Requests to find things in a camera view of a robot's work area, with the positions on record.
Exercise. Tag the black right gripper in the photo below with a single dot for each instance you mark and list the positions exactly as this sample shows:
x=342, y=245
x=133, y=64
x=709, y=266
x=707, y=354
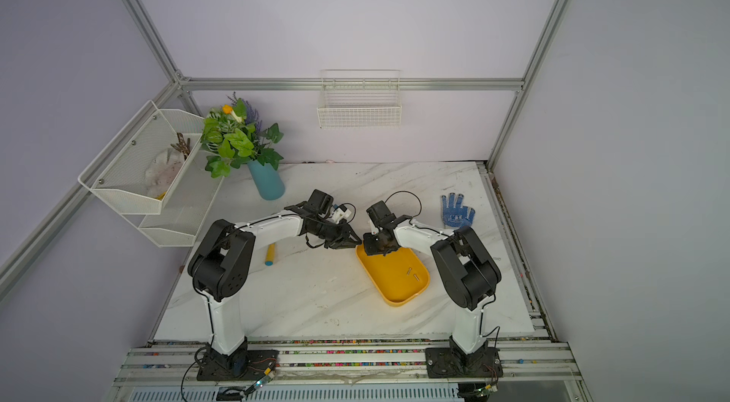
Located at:
x=370, y=249

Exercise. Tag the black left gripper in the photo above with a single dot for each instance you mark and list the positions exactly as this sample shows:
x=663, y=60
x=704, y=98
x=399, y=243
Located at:
x=344, y=236

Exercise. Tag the yellow plastic storage box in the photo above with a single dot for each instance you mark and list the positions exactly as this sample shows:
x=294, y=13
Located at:
x=399, y=276

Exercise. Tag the blue dotted work glove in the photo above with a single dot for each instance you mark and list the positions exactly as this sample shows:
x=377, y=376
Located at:
x=454, y=213

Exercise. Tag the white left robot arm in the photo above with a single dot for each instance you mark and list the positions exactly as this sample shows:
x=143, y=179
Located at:
x=220, y=266

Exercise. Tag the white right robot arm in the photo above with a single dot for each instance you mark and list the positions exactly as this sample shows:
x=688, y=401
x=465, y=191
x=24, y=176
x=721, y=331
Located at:
x=469, y=274

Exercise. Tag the green yellow brush tool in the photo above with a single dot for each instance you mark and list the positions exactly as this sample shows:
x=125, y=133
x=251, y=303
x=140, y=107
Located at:
x=271, y=254

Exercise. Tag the teal vase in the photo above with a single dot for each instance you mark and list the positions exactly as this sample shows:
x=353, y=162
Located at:
x=267, y=180

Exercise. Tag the green artificial plant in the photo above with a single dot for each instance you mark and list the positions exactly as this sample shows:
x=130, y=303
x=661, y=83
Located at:
x=234, y=135

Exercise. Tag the brown twigs in shelf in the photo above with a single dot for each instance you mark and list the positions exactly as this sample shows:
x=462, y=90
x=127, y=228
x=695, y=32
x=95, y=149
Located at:
x=182, y=146

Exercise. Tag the white cloth in shelf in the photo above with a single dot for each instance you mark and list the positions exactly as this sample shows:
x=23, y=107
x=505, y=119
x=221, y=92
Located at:
x=162, y=172

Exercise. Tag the white wire wall basket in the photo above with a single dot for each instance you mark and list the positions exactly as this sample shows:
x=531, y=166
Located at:
x=359, y=99

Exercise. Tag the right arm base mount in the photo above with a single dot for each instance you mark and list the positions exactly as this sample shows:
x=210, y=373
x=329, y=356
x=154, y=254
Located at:
x=453, y=362

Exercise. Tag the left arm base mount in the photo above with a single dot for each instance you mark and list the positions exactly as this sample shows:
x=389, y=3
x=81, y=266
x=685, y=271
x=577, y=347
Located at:
x=243, y=364

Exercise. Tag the white mesh wall shelf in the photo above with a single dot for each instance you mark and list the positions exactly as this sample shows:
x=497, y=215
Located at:
x=116, y=177

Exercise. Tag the aluminium rail platform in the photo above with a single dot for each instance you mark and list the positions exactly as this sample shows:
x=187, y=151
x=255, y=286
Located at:
x=351, y=370

